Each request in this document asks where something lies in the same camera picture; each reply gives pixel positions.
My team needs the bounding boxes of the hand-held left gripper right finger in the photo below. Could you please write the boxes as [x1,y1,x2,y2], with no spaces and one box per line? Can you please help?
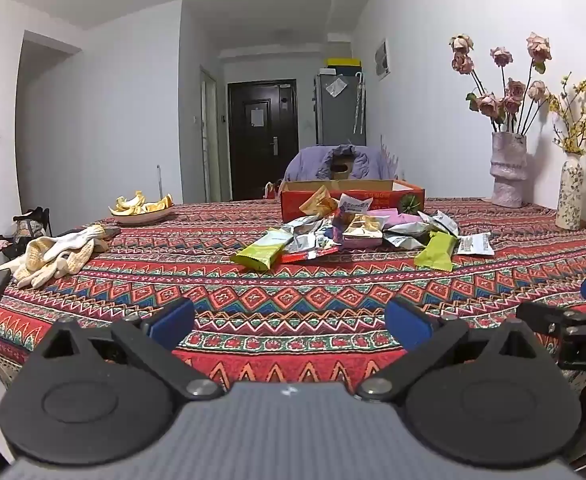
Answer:
[355,296,546,403]

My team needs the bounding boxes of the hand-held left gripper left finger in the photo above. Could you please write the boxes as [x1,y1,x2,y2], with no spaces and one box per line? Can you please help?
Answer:
[33,297,224,403]

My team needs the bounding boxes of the green snack packet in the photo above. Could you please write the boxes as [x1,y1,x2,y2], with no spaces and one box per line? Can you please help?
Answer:
[230,228,294,272]
[413,231,460,272]

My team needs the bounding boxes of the white printed snack packet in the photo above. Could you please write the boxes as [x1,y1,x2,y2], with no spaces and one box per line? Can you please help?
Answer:
[455,232,495,257]

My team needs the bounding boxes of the heap of assorted snack packets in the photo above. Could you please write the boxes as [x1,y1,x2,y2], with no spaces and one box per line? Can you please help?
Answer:
[278,185,460,265]

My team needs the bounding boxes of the red cardboard box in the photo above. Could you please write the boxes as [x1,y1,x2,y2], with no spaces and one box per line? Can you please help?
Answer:
[279,179,426,223]

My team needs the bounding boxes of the floral white vase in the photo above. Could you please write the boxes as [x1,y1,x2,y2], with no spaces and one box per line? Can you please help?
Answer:
[555,154,584,231]

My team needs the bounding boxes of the beige plate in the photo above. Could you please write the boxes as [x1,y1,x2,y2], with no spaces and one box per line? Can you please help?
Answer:
[110,205,179,225]

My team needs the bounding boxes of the plate of fruit peels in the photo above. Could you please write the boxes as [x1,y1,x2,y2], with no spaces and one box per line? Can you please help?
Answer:
[109,191,175,216]

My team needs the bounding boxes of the cream knit gloves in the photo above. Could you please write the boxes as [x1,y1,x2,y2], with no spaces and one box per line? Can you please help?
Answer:
[0,225,110,289]

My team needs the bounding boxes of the pink textured vase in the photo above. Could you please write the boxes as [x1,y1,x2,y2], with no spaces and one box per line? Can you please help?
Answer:
[489,131,528,208]

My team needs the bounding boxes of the yellow flower branches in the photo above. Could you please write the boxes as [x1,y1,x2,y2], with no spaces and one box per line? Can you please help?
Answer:
[548,72,586,157]

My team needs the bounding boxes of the brown wooden chair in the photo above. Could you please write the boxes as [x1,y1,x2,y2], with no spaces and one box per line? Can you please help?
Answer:
[323,155,352,180]

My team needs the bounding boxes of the black bag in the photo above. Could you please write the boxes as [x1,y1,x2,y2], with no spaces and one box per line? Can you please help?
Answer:
[13,206,53,241]

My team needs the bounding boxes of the dark brown door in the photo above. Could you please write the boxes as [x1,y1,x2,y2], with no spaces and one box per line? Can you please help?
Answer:
[227,79,299,201]

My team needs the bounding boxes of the purple padded jacket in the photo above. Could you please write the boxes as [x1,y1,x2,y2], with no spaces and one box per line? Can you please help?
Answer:
[283,144,399,182]

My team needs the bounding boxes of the white glass door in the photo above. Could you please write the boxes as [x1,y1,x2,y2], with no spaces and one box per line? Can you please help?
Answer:
[199,65,222,203]

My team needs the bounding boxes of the grey fridge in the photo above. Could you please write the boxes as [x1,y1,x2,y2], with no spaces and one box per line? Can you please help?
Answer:
[314,71,368,147]

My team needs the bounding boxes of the white folded umbrella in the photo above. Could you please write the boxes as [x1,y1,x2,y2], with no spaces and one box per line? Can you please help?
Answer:
[353,71,366,135]

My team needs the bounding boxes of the dried pink roses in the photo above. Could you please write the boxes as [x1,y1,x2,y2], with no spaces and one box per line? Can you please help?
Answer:
[448,31,554,136]

